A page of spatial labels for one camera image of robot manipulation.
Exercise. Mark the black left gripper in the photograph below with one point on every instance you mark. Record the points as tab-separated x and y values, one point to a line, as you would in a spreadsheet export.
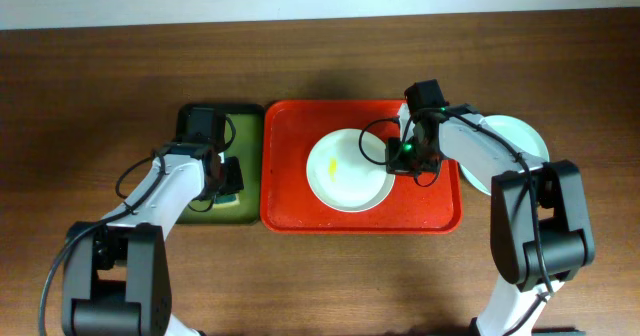
232	179

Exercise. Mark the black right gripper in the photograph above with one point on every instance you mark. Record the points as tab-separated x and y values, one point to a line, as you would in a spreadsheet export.
394	163

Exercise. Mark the green and yellow sponge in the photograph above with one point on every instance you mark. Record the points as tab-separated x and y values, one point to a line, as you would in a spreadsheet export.
226	201

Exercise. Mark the white plate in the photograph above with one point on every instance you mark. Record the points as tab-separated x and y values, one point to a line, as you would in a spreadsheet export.
342	173

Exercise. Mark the mint green plate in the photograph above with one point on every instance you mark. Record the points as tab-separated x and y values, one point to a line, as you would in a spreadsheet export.
520	131

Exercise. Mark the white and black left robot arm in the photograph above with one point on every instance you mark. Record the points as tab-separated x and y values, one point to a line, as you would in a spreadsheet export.
116	278

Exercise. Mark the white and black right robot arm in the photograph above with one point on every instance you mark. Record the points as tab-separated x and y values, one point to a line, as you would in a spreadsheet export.
540	230

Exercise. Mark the dark green tray with water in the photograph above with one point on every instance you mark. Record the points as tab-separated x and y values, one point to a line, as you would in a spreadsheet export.
247	147

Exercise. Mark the red plastic tray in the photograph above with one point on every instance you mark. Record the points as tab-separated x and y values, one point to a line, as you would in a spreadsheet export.
287	203

